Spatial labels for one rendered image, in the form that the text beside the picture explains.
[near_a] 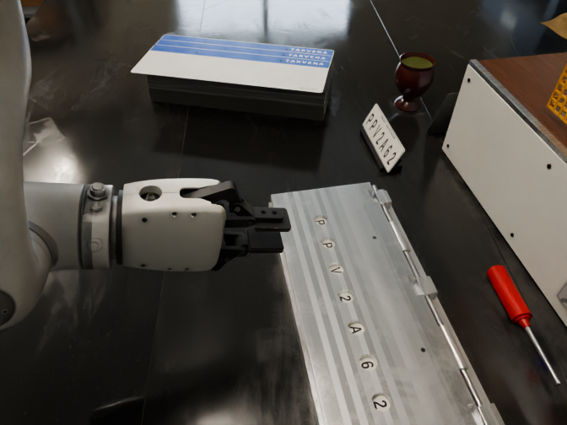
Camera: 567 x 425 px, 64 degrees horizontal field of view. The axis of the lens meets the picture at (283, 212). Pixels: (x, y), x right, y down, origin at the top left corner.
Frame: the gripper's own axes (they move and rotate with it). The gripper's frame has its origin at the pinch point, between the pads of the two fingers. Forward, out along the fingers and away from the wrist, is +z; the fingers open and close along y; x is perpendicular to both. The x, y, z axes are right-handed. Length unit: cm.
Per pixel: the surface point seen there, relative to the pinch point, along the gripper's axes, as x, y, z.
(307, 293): -1.4, 13.8, 8.8
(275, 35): -91, 15, 20
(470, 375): 12.9, 12.0, 26.4
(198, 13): -111, 20, 0
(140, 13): -114, 24, -17
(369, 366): 10.0, 13.4, 14.2
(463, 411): 17.5, 10.7, 22.2
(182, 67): -57, 11, -7
